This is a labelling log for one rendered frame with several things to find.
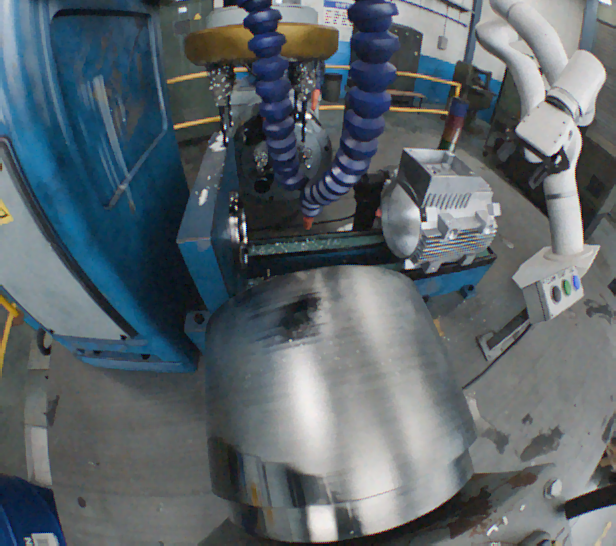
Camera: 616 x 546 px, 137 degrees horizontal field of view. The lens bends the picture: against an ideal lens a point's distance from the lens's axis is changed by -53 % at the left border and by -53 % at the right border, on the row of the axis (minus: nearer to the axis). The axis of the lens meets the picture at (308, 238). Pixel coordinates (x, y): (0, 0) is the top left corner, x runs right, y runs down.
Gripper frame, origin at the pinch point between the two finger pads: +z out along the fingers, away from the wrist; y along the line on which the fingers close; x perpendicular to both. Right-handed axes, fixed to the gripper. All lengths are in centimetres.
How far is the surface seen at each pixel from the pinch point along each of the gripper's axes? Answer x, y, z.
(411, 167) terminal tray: 14.8, 6.6, 14.6
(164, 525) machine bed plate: 43, -46, 69
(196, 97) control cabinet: 85, 304, 108
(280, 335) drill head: 37.7, -20.7, 24.4
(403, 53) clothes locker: -220, 527, -140
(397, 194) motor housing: 6.8, 13.2, 22.1
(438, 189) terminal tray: 12.3, 0.8, 14.0
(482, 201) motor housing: -2.0, 2.0, 9.9
